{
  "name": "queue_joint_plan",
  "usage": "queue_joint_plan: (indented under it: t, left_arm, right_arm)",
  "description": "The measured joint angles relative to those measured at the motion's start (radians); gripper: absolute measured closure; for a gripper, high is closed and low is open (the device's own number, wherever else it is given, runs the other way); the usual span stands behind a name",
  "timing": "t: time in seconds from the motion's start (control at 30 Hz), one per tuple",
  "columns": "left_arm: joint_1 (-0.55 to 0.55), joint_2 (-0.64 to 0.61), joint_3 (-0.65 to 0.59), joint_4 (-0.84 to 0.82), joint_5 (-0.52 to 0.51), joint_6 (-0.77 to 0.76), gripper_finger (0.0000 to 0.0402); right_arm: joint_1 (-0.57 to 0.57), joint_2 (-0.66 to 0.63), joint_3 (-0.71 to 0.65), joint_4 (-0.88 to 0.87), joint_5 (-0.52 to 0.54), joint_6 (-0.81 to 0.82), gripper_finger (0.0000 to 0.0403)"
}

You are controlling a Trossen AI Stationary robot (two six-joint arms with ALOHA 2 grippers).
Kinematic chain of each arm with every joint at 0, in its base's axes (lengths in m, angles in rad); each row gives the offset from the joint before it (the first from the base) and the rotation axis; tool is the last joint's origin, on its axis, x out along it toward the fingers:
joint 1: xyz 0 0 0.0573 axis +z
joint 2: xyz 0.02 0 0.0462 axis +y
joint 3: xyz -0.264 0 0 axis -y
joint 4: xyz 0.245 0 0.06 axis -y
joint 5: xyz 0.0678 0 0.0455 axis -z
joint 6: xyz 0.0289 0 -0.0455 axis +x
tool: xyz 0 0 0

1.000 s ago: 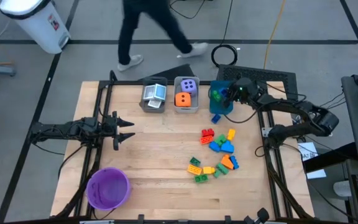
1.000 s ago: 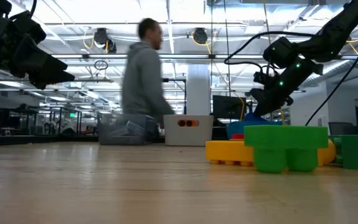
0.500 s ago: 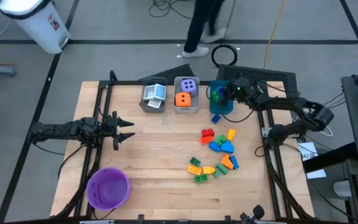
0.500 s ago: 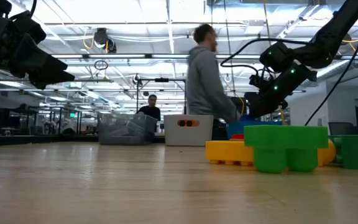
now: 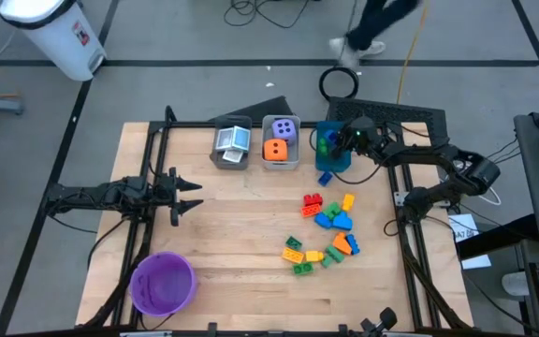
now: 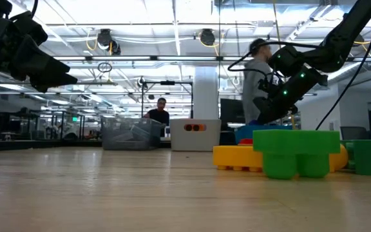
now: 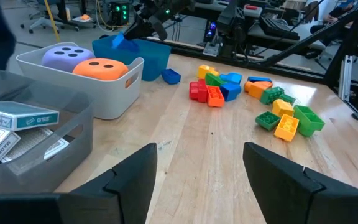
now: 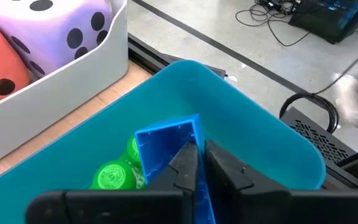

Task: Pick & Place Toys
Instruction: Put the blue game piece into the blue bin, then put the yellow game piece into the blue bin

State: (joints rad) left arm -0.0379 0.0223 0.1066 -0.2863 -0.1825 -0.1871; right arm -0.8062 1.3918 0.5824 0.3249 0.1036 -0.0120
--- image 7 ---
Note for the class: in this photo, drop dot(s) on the small orange object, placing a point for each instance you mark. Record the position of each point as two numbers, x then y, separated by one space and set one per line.
85 17

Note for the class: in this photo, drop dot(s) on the office chair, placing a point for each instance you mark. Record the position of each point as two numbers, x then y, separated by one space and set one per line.
42 23

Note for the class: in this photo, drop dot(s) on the large bright green toy brick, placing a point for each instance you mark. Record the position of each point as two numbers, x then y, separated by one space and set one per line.
309 121

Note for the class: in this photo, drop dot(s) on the red-orange toy brick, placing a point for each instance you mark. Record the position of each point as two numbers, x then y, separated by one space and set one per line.
215 97

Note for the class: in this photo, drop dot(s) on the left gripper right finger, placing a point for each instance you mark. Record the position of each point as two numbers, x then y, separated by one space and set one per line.
284 196

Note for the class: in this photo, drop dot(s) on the light grey plastic bin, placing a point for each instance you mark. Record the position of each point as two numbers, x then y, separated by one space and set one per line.
104 99

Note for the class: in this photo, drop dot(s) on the dark green toy brick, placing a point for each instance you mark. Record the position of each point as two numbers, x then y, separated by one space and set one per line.
267 121

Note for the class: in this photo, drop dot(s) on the purple foam die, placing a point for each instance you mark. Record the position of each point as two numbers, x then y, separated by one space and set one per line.
54 62

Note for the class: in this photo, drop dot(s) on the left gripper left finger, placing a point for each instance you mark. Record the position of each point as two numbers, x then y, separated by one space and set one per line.
120 196

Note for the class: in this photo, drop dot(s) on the orange foam die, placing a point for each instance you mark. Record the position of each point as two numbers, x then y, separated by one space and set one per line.
98 73

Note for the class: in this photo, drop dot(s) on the long yellow-orange toy brick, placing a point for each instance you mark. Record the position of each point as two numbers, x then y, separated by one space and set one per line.
286 127

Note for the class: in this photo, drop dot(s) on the red toy brick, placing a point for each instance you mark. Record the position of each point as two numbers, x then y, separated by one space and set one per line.
197 90

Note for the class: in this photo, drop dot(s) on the blue plastic bin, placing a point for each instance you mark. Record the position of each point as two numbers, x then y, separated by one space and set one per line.
154 62

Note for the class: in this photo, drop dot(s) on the small dark blue toy brick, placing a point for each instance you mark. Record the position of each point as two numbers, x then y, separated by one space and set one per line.
171 76

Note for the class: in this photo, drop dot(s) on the dark grey plastic bin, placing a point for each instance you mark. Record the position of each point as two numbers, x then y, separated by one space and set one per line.
73 146

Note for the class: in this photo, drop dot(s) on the computer tower blue lights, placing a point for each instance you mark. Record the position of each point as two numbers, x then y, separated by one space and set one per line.
212 28

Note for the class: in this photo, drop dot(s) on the small green toy brick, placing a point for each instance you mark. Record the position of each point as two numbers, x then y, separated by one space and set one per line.
288 99

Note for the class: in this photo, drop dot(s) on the orange toy brick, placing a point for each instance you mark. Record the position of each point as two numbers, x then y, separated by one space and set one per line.
258 90

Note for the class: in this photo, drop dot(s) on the yellow toy brick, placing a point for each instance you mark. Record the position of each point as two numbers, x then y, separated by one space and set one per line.
283 108
205 71

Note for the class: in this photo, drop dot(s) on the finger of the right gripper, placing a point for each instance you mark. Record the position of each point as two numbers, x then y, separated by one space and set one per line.
140 28
160 29

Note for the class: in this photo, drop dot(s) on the light blue toy brick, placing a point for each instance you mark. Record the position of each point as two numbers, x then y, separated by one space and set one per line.
233 77

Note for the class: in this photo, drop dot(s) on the computer tower green lights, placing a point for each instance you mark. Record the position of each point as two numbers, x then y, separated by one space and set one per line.
120 14

